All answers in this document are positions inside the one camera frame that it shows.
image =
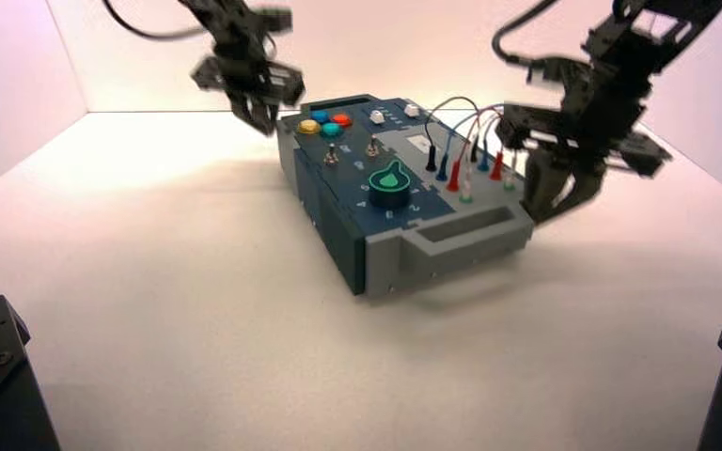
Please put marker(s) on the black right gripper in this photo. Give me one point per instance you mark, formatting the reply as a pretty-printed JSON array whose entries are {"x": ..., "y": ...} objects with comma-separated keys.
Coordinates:
[{"x": 585, "y": 131}]

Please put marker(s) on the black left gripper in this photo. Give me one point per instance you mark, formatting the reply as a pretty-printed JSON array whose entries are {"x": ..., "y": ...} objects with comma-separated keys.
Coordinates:
[{"x": 249, "y": 71}]

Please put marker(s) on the grey and teal task box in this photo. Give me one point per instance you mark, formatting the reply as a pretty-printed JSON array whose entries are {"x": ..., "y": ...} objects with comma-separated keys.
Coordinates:
[{"x": 348, "y": 236}]

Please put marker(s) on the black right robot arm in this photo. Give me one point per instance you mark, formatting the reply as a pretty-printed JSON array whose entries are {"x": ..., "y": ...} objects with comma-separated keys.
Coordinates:
[{"x": 647, "y": 37}]

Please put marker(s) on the yellow round push button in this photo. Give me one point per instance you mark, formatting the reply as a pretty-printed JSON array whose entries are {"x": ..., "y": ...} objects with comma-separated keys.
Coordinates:
[{"x": 309, "y": 127}]

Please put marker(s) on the blue round push button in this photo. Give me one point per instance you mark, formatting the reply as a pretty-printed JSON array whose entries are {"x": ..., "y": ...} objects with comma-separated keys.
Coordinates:
[{"x": 320, "y": 116}]

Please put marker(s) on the teal round push button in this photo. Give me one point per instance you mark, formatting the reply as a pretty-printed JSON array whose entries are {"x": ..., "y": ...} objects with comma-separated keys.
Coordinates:
[{"x": 331, "y": 129}]

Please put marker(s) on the orange round push button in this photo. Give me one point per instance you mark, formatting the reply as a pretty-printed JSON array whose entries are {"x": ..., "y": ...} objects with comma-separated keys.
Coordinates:
[{"x": 342, "y": 119}]

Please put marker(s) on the black and green rotary knob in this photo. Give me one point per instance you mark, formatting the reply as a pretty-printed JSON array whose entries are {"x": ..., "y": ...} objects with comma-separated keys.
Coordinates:
[{"x": 389, "y": 187}]

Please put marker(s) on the small white display label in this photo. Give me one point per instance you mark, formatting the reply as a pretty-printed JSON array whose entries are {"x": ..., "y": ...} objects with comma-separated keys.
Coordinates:
[{"x": 420, "y": 143}]

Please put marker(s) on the metal toggle switch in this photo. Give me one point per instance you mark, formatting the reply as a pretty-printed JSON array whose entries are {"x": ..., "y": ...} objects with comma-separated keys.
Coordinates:
[
  {"x": 373, "y": 148},
  {"x": 331, "y": 157}
]

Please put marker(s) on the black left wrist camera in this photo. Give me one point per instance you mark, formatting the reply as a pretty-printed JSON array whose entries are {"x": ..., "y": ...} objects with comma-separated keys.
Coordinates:
[{"x": 274, "y": 18}]

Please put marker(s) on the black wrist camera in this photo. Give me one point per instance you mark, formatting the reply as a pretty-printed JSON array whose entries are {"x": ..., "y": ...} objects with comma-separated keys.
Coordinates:
[
  {"x": 560, "y": 69},
  {"x": 274, "y": 18}
]

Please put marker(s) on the white rocker switch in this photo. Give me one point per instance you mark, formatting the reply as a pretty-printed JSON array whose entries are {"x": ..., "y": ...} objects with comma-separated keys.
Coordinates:
[
  {"x": 376, "y": 116},
  {"x": 411, "y": 110}
]

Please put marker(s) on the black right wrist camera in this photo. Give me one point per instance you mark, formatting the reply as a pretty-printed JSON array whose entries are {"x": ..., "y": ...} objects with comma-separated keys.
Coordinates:
[{"x": 560, "y": 69}]

